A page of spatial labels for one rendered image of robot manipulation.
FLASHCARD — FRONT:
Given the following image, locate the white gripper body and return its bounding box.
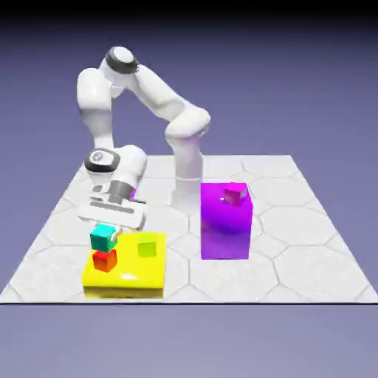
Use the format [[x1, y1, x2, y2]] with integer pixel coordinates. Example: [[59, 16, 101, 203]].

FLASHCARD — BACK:
[[78, 196, 148, 232]]

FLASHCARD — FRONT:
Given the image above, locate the small teal cube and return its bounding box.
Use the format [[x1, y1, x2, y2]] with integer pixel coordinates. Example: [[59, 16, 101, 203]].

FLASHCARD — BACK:
[[89, 224, 119, 254]]

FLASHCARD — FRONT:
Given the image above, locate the small red cube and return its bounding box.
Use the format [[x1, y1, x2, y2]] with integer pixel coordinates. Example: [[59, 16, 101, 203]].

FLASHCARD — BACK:
[[92, 249, 118, 273]]

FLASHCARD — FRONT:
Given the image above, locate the small lime green cube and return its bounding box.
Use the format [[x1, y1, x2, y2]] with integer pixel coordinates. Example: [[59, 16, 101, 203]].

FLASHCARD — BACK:
[[137, 232, 157, 258]]

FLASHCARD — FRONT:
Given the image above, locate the small magenta cube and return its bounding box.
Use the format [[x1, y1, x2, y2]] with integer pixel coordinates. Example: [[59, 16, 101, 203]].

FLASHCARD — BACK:
[[222, 187, 248, 207]]

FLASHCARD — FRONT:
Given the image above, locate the large yellow box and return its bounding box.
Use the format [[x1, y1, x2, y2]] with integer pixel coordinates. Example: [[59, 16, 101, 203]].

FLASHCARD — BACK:
[[81, 232, 167, 299]]

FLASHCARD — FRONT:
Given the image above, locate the large purple box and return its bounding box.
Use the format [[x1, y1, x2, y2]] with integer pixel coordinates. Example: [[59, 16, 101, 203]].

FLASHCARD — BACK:
[[200, 182, 254, 261]]

